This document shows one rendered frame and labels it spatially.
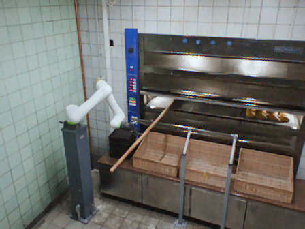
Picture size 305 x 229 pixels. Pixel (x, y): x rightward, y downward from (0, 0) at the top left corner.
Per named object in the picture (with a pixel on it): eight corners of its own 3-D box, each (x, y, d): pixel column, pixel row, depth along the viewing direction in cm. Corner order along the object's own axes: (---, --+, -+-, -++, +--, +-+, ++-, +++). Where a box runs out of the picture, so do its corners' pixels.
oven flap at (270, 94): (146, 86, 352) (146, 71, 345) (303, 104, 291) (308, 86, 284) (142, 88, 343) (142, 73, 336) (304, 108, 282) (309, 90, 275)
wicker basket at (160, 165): (147, 148, 378) (147, 130, 367) (187, 156, 359) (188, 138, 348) (132, 167, 337) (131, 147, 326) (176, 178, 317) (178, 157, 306)
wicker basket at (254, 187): (237, 166, 338) (239, 146, 327) (289, 177, 318) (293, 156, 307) (232, 191, 296) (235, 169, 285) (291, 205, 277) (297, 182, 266)
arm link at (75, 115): (66, 119, 268) (108, 83, 272) (64, 113, 282) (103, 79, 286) (75, 128, 275) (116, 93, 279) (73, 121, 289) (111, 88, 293)
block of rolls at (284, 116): (248, 99, 379) (249, 96, 377) (287, 104, 363) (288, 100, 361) (245, 116, 328) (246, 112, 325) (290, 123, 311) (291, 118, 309)
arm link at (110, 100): (101, 98, 300) (108, 97, 294) (105, 92, 308) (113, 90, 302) (116, 123, 319) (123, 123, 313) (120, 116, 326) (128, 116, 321)
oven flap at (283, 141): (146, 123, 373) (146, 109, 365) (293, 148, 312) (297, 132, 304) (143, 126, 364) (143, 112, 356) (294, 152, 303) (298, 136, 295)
